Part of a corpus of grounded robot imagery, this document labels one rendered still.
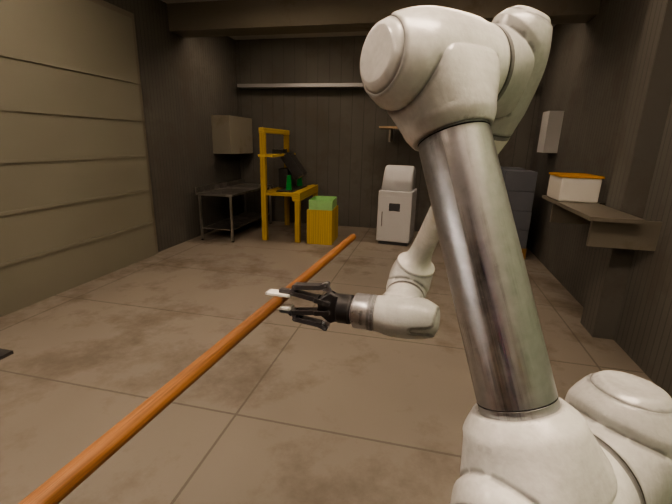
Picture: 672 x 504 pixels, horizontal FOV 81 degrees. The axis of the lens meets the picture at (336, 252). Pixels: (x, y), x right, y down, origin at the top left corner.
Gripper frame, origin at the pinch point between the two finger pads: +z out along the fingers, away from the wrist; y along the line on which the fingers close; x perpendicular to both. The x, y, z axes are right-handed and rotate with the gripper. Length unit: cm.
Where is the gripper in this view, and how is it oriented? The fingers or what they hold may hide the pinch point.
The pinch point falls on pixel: (279, 299)
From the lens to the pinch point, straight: 106.3
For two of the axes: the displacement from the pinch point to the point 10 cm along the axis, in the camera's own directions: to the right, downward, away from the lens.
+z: -9.6, -0.9, 2.7
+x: 2.9, -2.5, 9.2
